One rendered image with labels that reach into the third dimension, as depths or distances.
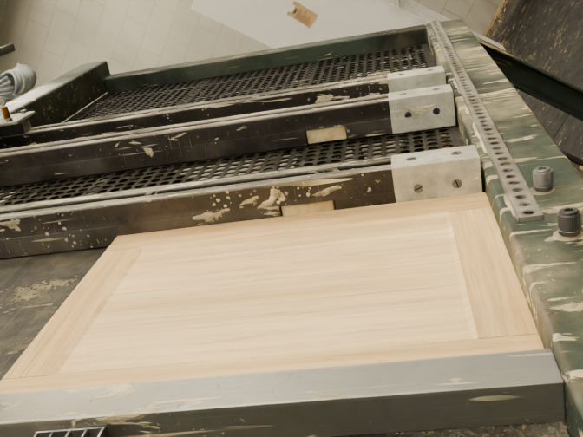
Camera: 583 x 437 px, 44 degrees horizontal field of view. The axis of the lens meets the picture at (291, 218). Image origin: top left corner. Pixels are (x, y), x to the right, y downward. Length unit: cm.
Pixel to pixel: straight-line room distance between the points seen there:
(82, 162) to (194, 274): 69
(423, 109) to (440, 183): 41
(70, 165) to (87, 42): 519
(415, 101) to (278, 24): 344
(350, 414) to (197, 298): 32
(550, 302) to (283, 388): 26
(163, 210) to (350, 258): 34
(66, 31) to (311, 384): 629
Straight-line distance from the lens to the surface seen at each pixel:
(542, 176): 96
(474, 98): 144
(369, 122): 146
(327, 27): 481
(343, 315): 80
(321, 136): 147
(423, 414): 64
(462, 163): 105
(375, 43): 241
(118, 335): 87
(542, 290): 75
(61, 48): 689
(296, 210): 108
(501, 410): 65
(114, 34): 667
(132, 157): 156
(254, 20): 487
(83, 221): 118
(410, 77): 163
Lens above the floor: 120
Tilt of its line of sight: 4 degrees down
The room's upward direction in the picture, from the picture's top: 65 degrees counter-clockwise
